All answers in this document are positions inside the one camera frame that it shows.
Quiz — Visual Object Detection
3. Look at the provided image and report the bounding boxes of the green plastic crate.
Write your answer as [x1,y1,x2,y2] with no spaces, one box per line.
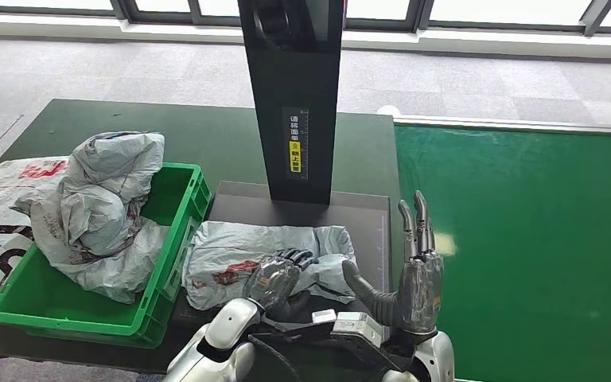
[0,162,212,350]

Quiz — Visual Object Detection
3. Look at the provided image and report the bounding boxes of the grey parcel bag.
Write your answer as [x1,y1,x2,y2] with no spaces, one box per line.
[60,131,165,257]
[181,220,360,312]
[13,184,170,306]

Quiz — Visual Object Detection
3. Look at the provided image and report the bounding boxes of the white window sill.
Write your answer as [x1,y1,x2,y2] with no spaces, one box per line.
[0,10,611,61]

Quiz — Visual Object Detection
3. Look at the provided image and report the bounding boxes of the black inbound scanner machine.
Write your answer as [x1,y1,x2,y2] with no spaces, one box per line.
[170,0,394,338]

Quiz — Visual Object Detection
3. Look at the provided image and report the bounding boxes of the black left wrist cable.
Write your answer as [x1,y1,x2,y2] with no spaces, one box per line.
[250,334,304,382]

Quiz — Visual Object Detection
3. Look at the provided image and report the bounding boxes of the silver conveyor side rail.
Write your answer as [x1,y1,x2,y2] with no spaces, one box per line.
[394,115,611,136]

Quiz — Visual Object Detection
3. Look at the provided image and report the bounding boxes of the green conveyor belt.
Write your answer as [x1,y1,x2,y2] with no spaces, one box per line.
[394,123,611,382]

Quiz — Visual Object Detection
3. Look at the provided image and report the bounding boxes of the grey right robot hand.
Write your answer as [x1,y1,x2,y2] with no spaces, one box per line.
[341,190,446,337]

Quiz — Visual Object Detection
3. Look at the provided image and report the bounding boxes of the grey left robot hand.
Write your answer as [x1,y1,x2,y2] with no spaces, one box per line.
[242,248,318,322]

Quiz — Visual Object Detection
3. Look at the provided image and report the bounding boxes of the yellow black label strip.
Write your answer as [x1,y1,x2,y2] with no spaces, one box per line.
[282,107,310,181]

